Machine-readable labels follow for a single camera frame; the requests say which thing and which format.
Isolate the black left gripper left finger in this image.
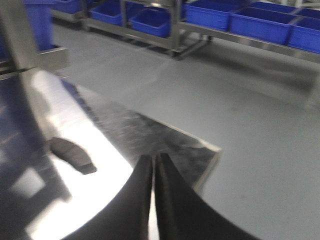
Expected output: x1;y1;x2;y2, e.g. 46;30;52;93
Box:
64;155;153;240

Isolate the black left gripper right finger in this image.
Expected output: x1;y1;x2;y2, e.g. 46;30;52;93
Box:
154;153;255;240

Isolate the row blue bins far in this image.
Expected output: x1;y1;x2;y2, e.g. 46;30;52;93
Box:
52;0;320;54

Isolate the stainless steel rack frame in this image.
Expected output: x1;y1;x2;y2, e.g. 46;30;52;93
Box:
0;0;69;80

